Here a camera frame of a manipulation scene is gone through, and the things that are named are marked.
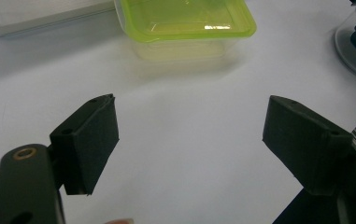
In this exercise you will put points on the green lidded plastic container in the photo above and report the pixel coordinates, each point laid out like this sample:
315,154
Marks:
182,18

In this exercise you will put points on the round glass container blue lid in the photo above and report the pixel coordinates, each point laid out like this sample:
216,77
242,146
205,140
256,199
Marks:
350,51

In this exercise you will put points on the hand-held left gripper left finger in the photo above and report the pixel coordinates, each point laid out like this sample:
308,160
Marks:
87,146

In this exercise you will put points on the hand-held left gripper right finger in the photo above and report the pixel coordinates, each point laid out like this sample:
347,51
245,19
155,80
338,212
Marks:
306,146

